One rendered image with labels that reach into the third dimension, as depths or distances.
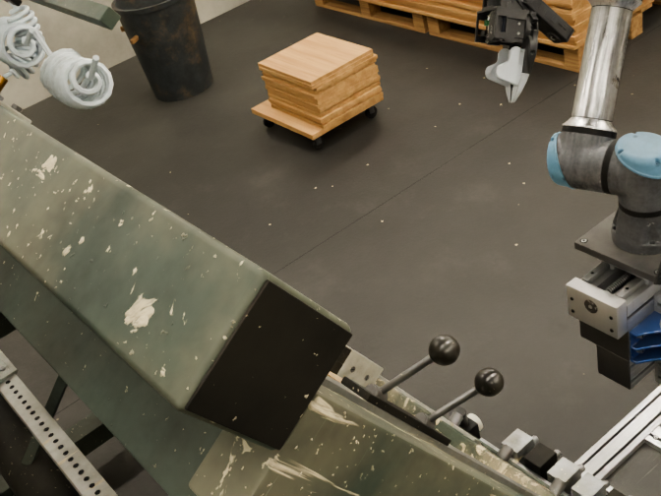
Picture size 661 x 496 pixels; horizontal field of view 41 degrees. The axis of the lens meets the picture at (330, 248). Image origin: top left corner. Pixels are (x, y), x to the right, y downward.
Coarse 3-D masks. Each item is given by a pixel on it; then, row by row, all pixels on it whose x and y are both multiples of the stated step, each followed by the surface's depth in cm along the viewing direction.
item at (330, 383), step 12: (324, 384) 98; (336, 384) 100; (348, 396) 101; (372, 408) 104; (396, 420) 108; (408, 432) 111; (420, 432) 112; (432, 444) 115; (456, 456) 120; (468, 456) 128; (480, 468) 124; (492, 468) 134; (504, 480) 130; (528, 492) 136
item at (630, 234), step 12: (624, 216) 188; (636, 216) 185; (648, 216) 184; (660, 216) 184; (612, 228) 194; (624, 228) 189; (636, 228) 187; (648, 228) 186; (660, 228) 185; (624, 240) 190; (636, 240) 188; (648, 240) 187; (660, 240) 186; (636, 252) 189; (648, 252) 188; (660, 252) 187
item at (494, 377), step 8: (488, 368) 113; (480, 376) 112; (488, 376) 112; (496, 376) 112; (480, 384) 112; (488, 384) 112; (496, 384) 112; (472, 392) 114; (480, 392) 113; (488, 392) 112; (496, 392) 112; (456, 400) 114; (464, 400) 114; (440, 408) 115; (448, 408) 115; (416, 416) 116; (424, 416) 115; (432, 416) 116; (440, 416) 115; (432, 424) 116
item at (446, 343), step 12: (444, 336) 104; (432, 348) 104; (444, 348) 103; (456, 348) 104; (420, 360) 106; (432, 360) 105; (444, 360) 103; (408, 372) 106; (372, 384) 108; (396, 384) 107; (384, 396) 108
